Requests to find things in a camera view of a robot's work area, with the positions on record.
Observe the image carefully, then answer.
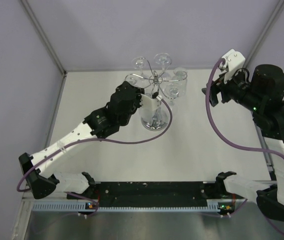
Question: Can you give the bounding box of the etched clear wine glass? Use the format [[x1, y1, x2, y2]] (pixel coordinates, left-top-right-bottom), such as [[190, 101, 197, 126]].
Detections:
[[154, 52, 172, 82]]

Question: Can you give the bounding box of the clear ribbed glass tumbler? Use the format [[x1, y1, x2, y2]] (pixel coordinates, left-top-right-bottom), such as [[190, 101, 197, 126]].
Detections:
[[172, 67, 188, 97]]

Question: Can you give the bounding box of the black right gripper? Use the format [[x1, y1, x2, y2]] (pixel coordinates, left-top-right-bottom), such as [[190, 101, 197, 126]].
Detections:
[[201, 66, 262, 113]]

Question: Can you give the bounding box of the aluminium frame rail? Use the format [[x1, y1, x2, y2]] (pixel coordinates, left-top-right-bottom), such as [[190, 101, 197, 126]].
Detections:
[[21, 178, 284, 205]]

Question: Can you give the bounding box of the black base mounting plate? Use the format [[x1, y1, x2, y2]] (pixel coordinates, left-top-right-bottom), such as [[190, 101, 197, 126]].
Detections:
[[66, 181, 247, 208]]

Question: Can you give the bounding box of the chrome wine glass rack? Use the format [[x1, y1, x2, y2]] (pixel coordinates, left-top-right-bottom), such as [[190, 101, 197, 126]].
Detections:
[[125, 53, 187, 131]]

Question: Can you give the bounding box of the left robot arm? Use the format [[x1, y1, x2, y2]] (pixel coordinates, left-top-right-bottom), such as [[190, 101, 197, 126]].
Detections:
[[18, 81, 145, 199]]

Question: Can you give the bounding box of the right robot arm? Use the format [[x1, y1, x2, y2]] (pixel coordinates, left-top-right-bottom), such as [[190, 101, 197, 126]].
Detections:
[[202, 64, 284, 222]]

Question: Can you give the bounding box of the right controller board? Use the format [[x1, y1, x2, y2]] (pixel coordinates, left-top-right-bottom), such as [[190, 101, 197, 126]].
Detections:
[[207, 199, 236, 215]]

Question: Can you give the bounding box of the left controller board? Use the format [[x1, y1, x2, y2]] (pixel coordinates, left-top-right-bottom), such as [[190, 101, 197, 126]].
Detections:
[[32, 201, 98, 212]]

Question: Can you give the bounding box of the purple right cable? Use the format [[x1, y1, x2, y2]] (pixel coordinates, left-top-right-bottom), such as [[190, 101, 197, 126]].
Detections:
[[205, 57, 284, 238]]

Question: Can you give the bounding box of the small clear wine glass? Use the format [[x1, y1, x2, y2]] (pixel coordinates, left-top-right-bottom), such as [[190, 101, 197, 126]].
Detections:
[[140, 109, 162, 124]]

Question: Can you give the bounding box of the tall clear wine glass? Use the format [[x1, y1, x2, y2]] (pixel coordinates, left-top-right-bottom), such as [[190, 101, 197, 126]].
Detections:
[[132, 56, 147, 78]]

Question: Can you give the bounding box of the controller board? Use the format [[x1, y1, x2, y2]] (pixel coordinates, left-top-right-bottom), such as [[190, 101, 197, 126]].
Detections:
[[32, 201, 98, 212], [207, 199, 236, 215]]

